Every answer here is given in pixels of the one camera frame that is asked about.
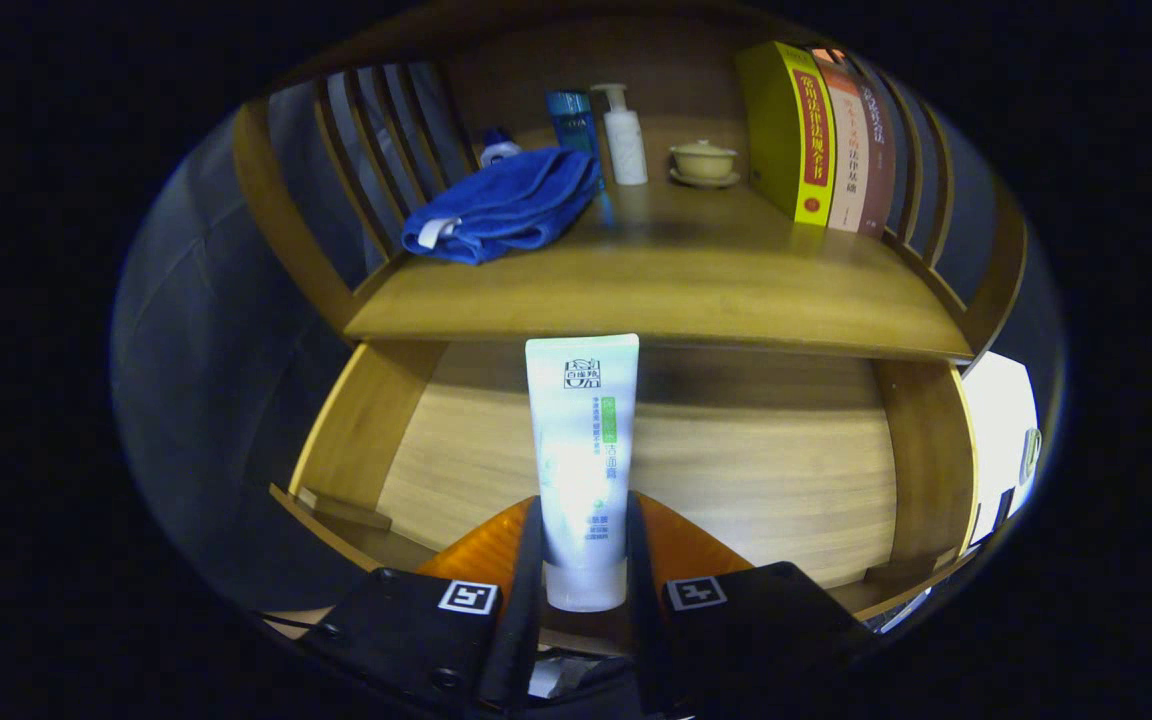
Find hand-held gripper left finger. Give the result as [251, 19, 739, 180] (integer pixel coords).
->
[301, 495, 545, 720]

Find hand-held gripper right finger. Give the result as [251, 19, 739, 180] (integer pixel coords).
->
[626, 492, 872, 720]

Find wooden drawer with black knob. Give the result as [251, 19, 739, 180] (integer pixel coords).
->
[268, 340, 982, 656]

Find white facial cleanser tube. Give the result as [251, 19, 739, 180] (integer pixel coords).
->
[524, 333, 640, 613]

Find white side cabinet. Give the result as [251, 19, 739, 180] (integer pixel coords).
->
[961, 350, 1042, 546]

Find wooden cabinet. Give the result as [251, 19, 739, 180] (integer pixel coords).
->
[233, 5, 1029, 366]

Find black backdrop cloth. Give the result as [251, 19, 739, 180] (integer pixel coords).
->
[111, 62, 1069, 611]

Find blue folded towel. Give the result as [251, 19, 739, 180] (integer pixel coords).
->
[401, 147, 604, 266]

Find yellow lidded tea cup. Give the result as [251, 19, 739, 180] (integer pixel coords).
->
[669, 139, 741, 189]

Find white pump bottle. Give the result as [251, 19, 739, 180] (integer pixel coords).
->
[591, 83, 649, 187]

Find small white blue-capped bottle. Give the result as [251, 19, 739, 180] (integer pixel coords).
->
[479, 128, 524, 168]

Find orange and white book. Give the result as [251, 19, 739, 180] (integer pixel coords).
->
[811, 48, 870, 234]

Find teal blue bottle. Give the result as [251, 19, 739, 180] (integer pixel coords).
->
[546, 90, 597, 156]

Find yellow book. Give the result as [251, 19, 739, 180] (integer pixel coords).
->
[734, 41, 837, 227]

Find brown book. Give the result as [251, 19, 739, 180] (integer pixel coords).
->
[856, 60, 897, 239]

